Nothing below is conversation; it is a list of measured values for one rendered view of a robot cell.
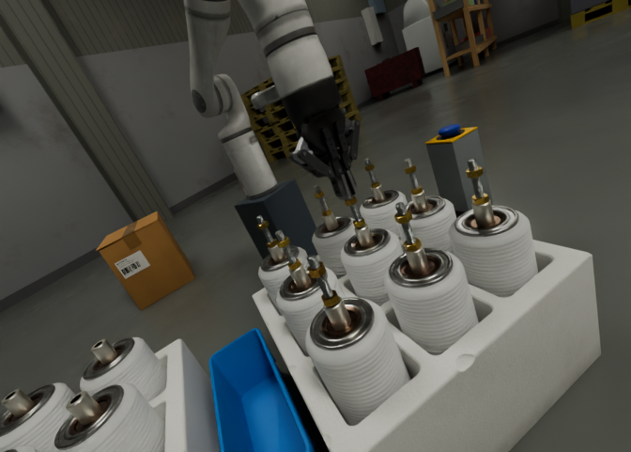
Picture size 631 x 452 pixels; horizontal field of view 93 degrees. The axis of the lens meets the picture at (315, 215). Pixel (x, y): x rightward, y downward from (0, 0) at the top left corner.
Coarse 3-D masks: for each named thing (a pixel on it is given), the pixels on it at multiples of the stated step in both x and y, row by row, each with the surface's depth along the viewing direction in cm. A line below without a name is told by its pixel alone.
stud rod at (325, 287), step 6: (312, 258) 30; (312, 264) 30; (318, 264) 31; (324, 276) 31; (318, 282) 31; (324, 282) 31; (324, 288) 32; (330, 288) 32; (324, 294) 32; (330, 294) 32
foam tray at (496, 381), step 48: (528, 288) 37; (576, 288) 38; (288, 336) 46; (480, 336) 34; (528, 336) 35; (576, 336) 40; (432, 384) 31; (480, 384) 33; (528, 384) 37; (336, 432) 30; (384, 432) 29; (432, 432) 31; (480, 432) 35
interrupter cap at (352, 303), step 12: (348, 300) 36; (360, 300) 35; (324, 312) 36; (348, 312) 35; (360, 312) 34; (372, 312) 33; (312, 324) 35; (324, 324) 34; (360, 324) 32; (372, 324) 31; (312, 336) 33; (324, 336) 32; (336, 336) 32; (348, 336) 31; (360, 336) 30; (324, 348) 31; (336, 348) 30
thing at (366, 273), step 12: (396, 240) 46; (384, 252) 44; (396, 252) 45; (348, 264) 46; (360, 264) 44; (372, 264) 44; (384, 264) 44; (348, 276) 49; (360, 276) 46; (372, 276) 45; (360, 288) 47; (372, 288) 46; (384, 288) 45; (372, 300) 47; (384, 300) 46
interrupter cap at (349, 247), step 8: (376, 232) 49; (384, 232) 48; (352, 240) 50; (376, 240) 47; (384, 240) 46; (344, 248) 48; (352, 248) 47; (360, 248) 47; (368, 248) 45; (376, 248) 44; (352, 256) 46; (360, 256) 45
